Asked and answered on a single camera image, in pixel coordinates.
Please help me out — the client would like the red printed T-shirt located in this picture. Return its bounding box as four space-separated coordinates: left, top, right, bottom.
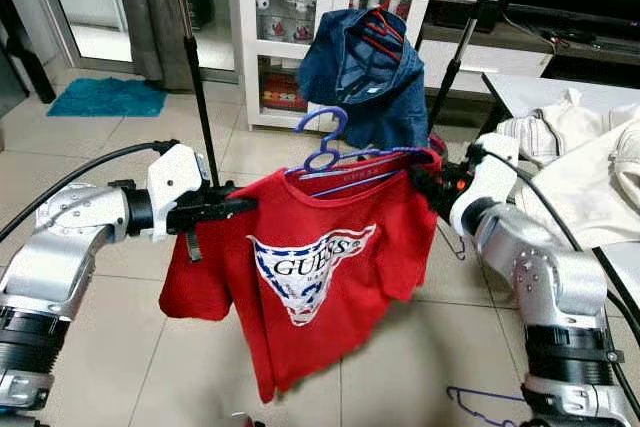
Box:
158 145 442 404

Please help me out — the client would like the purple plastic hanger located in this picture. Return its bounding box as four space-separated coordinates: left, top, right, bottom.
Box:
445 384 533 427
285 105 433 199

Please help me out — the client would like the white denim garment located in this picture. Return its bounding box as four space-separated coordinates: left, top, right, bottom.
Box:
515 87 640 250

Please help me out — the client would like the white striped garment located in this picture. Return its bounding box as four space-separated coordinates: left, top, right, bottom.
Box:
493 105 563 165

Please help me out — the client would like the blue denim garment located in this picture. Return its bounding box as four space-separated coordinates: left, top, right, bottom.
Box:
297 7 433 154

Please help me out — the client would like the white glass-door cabinet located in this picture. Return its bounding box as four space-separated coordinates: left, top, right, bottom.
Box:
205 0 448 134

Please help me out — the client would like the red patterned box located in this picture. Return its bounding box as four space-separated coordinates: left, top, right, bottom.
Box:
258 69 308 113

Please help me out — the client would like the white television bench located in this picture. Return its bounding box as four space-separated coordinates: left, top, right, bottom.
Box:
418 17 640 88

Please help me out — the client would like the teal floor mat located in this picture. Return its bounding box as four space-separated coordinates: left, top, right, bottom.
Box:
46 77 170 119

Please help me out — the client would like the grey curtain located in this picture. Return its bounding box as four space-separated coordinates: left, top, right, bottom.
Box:
110 0 198 85

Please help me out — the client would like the black desk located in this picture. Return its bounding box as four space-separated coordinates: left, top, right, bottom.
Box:
0 0 58 105

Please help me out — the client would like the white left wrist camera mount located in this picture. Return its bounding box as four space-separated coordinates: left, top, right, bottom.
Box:
145 143 213 244

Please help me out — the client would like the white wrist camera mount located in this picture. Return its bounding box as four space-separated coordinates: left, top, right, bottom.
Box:
447 132 522 239
145 143 213 244

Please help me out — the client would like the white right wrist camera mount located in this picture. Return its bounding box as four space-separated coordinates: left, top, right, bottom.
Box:
447 132 522 239

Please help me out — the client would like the black wire hanger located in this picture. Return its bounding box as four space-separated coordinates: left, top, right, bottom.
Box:
433 225 468 262

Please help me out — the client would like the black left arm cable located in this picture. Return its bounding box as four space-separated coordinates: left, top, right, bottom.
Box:
0 139 181 245

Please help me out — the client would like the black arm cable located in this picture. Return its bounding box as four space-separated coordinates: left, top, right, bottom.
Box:
462 144 640 418
0 139 181 245

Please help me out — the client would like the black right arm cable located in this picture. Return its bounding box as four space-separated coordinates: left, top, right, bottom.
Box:
462 144 640 418

